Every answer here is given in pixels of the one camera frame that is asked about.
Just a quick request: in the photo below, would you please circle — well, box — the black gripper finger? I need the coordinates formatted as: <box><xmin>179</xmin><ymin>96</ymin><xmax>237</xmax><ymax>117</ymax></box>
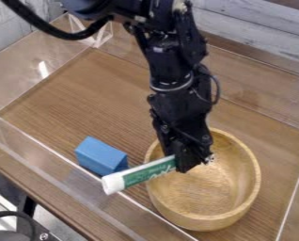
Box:
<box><xmin>171</xmin><ymin>140</ymin><xmax>214</xmax><ymax>173</ymax></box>

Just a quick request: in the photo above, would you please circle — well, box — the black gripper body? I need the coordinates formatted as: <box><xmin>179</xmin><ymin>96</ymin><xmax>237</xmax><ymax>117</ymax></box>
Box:
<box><xmin>146</xmin><ymin>64</ymin><xmax>222</xmax><ymax>150</ymax></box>

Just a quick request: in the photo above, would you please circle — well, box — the green Expo marker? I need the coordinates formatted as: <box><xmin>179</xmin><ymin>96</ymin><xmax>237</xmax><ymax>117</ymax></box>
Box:
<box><xmin>102</xmin><ymin>155</ymin><xmax>177</xmax><ymax>195</ymax></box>

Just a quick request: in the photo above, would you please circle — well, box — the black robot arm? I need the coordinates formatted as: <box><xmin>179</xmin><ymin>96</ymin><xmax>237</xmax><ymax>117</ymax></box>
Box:
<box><xmin>62</xmin><ymin>0</ymin><xmax>221</xmax><ymax>172</ymax></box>

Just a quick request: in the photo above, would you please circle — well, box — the brown wooden bowl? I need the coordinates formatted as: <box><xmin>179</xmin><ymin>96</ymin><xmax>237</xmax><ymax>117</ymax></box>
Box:
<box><xmin>146</xmin><ymin>128</ymin><xmax>262</xmax><ymax>232</ymax></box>

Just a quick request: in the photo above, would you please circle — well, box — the blue rectangular block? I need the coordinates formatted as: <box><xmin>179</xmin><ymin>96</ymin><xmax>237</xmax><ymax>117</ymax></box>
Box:
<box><xmin>75</xmin><ymin>137</ymin><xmax>128</xmax><ymax>176</ymax></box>

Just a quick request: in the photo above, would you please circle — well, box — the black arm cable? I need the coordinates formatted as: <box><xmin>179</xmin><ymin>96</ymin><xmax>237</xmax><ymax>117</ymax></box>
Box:
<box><xmin>0</xmin><ymin>0</ymin><xmax>116</xmax><ymax>41</ymax></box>

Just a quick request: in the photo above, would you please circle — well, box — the black table leg bracket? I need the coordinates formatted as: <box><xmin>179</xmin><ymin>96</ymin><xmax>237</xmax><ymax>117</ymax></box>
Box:
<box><xmin>16</xmin><ymin>196</ymin><xmax>62</xmax><ymax>241</ymax></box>

